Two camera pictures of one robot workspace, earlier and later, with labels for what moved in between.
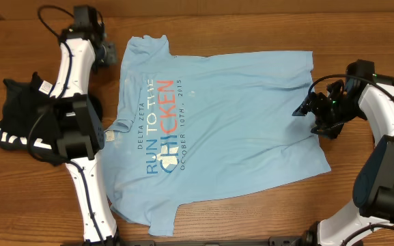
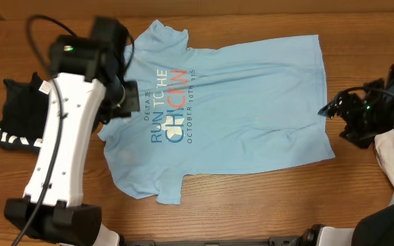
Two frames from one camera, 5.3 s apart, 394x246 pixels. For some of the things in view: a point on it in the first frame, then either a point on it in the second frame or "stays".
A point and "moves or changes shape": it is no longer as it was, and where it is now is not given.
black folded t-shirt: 29,121 stays
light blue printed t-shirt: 199,127 moves or changes shape
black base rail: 274,241 stays
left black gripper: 113,61 to 132,105
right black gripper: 315,111 to 344,111
